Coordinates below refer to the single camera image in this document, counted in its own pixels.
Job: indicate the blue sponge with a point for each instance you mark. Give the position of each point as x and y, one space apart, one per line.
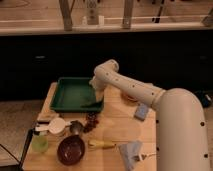
141 112

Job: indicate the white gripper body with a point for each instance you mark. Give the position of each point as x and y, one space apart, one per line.
99 87

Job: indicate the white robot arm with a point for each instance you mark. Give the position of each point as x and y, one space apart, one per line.
181 133

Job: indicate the blue cloth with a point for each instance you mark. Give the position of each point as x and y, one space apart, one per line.
130 154

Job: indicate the white handled brush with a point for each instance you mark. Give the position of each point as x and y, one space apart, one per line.
142 157

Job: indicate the wooden post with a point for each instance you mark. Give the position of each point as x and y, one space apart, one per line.
66 14
127 14

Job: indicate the dark red grapes bunch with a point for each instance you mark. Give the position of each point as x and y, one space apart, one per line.
91 122

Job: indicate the green plastic cup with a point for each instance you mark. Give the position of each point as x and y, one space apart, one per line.
39 143

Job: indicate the metal measuring cup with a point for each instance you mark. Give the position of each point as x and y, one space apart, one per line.
75 127

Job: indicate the right wooden post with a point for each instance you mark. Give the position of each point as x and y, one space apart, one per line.
127 14

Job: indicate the green plastic tray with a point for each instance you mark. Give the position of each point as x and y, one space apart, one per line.
75 94

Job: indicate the white measuring cup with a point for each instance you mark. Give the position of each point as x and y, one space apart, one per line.
56 126

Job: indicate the dark red bowl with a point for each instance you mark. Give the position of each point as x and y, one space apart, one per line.
71 150

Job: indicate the left wooden post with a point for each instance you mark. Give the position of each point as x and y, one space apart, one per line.
66 14

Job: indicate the yellow banana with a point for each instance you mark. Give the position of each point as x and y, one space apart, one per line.
101 144

